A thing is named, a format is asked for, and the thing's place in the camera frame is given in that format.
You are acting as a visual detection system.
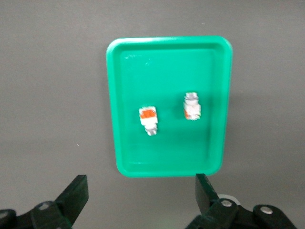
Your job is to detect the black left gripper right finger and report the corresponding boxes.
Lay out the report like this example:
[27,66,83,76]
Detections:
[184,173,297,229]

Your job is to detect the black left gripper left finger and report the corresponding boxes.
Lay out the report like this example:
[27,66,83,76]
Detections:
[0,174,89,229]

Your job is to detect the green push button switch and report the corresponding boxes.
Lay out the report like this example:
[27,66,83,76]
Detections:
[183,92,202,121]

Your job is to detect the orange white switch block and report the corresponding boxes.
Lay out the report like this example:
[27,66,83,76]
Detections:
[138,105,159,137]

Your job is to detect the dark grey table mat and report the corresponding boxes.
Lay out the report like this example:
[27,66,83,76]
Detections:
[0,0,305,229]

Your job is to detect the green plastic tray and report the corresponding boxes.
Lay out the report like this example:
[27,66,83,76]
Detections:
[105,35,234,178]

